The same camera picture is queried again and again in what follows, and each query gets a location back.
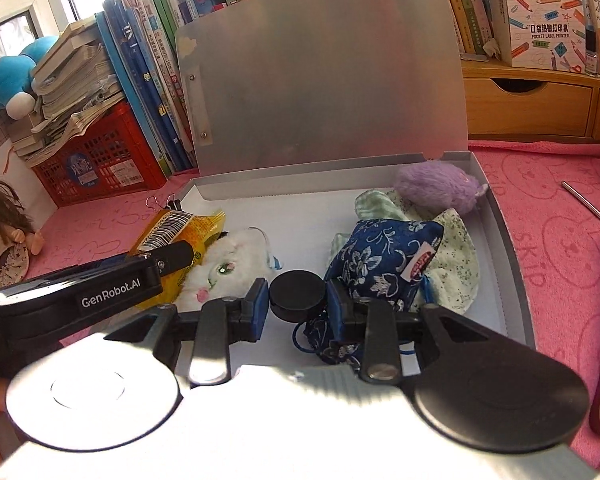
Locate stack of worn books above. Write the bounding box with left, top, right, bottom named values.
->
left=6, top=16, right=125, bottom=163

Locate white storage box with lid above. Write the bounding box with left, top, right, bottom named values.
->
left=172, top=0, right=537, bottom=376

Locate yellow snack packet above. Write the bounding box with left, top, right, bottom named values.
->
left=129, top=209, right=227, bottom=312

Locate red plastic crate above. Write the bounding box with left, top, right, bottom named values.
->
left=30, top=101, right=169, bottom=209

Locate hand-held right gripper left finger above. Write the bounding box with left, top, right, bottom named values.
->
left=105, top=277, right=271, bottom=388

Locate row of blue green books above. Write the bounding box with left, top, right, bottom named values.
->
left=95, top=0, right=202, bottom=177

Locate blue floral cloth pouch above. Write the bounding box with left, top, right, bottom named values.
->
left=294, top=216, right=447, bottom=367

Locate small dark bottle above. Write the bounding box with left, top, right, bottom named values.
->
left=583, top=30, right=599, bottom=77

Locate purple fluffy plush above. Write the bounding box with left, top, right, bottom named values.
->
left=394, top=159, right=489, bottom=214

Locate metal straw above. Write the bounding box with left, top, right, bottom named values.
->
left=561, top=181, right=600, bottom=234

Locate black binder clip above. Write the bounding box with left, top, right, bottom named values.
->
left=146, top=194, right=182, bottom=212

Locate wooden drawer shelf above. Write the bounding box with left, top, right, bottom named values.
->
left=459, top=54, right=600, bottom=144

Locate black round disc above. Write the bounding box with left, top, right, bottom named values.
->
left=270, top=269, right=327, bottom=323

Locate blue white cat plush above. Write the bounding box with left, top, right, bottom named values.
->
left=0, top=36, right=58, bottom=127

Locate green checked floral cloth pouch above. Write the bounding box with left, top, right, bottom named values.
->
left=330, top=189, right=481, bottom=317

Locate pink printed table mat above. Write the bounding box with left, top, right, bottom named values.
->
left=30, top=137, right=600, bottom=471

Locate brown haired doll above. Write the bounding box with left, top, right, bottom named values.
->
left=0, top=166, right=47, bottom=295

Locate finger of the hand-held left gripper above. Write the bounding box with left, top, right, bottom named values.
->
left=155, top=241, right=197, bottom=277

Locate white printed carton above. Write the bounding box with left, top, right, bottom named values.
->
left=489, top=0, right=587, bottom=69

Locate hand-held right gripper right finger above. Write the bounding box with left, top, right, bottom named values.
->
left=325, top=279, right=481, bottom=387

